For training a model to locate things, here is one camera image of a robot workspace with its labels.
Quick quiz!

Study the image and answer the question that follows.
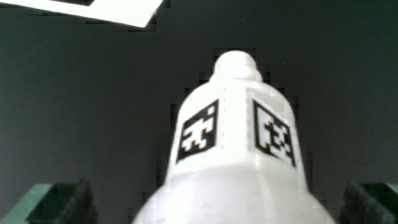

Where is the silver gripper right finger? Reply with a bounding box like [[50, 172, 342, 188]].
[[340, 182, 398, 224]]

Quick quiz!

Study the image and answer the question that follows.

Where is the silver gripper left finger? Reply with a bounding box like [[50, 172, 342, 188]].
[[0, 179, 98, 224]]

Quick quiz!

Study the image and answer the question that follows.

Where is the white lamp bulb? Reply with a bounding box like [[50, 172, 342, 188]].
[[132, 50, 337, 224]]

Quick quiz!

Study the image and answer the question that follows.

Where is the white marker sheet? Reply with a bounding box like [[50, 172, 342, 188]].
[[0, 0, 164, 28]]

